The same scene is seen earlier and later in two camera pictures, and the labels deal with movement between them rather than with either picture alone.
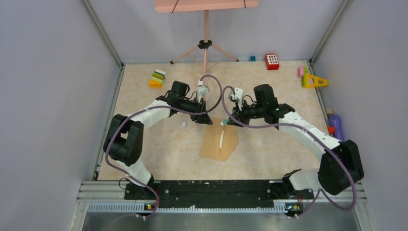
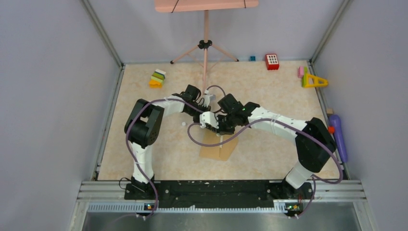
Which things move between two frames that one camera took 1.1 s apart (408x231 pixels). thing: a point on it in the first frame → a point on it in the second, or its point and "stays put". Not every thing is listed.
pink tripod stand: [205, 44] stays put
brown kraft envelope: [210, 147] stays put
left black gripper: [201, 119] stays put
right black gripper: [239, 115] → [220, 130]
